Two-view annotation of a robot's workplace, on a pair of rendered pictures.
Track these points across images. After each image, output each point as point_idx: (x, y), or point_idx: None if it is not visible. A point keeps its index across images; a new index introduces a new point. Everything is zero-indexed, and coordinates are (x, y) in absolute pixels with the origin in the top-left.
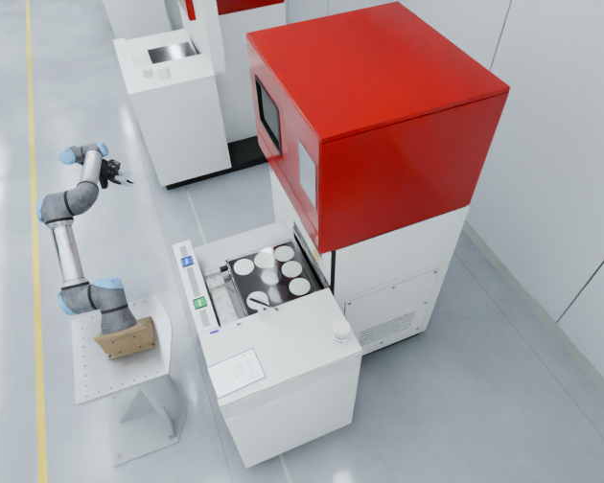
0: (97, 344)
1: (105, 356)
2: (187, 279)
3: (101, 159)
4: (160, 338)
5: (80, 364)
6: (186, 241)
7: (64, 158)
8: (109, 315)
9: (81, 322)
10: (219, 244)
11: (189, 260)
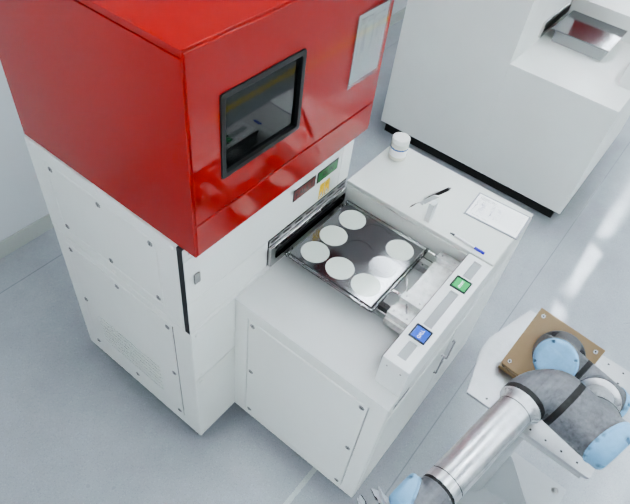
0: None
1: None
2: (443, 317)
3: (435, 463)
4: (508, 342)
5: None
6: (390, 357)
7: None
8: (573, 343)
9: (579, 461)
10: (333, 359)
11: (416, 332)
